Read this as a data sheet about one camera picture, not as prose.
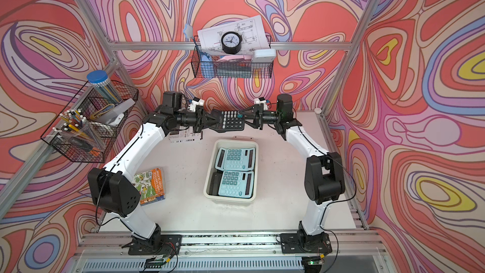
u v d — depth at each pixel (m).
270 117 0.74
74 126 0.58
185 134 1.05
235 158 0.86
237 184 0.79
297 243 0.72
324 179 0.50
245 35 0.83
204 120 0.71
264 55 0.71
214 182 0.80
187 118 0.68
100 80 0.69
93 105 0.78
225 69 0.80
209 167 0.80
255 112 0.73
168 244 0.75
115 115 0.72
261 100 0.81
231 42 0.78
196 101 0.76
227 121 0.75
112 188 0.44
